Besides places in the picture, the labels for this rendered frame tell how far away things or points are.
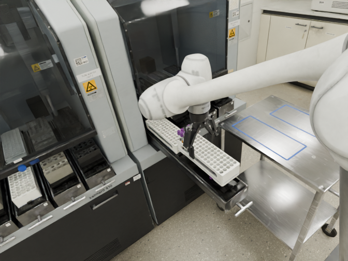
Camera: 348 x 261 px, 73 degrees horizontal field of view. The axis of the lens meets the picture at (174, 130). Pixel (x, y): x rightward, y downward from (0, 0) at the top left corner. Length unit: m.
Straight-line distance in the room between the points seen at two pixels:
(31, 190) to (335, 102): 1.14
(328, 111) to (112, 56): 0.91
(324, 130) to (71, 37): 0.90
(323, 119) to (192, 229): 1.61
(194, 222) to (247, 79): 1.43
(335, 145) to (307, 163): 0.85
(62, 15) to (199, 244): 1.54
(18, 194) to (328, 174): 1.31
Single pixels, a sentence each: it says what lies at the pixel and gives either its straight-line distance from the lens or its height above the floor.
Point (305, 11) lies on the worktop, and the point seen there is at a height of 0.90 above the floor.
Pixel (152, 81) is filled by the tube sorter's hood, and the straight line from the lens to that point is 1.21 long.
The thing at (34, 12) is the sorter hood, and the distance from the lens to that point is 1.15.
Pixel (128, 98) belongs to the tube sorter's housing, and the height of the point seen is 1.07.
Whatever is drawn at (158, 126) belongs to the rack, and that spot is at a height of 0.86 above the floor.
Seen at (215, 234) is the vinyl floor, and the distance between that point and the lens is 1.84.
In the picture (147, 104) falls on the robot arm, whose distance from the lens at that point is 0.71.
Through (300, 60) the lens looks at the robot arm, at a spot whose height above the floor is 1.40.
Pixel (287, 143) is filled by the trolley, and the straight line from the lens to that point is 1.26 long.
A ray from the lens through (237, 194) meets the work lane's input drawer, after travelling 1.03.
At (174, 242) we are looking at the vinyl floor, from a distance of 1.83.
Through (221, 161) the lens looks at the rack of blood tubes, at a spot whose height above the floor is 0.92.
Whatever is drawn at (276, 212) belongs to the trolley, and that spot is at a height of 0.28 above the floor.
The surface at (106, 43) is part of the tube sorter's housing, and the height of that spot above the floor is 1.34.
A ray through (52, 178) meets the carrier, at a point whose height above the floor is 0.85.
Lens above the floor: 1.62
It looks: 38 degrees down
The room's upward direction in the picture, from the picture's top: 8 degrees counter-clockwise
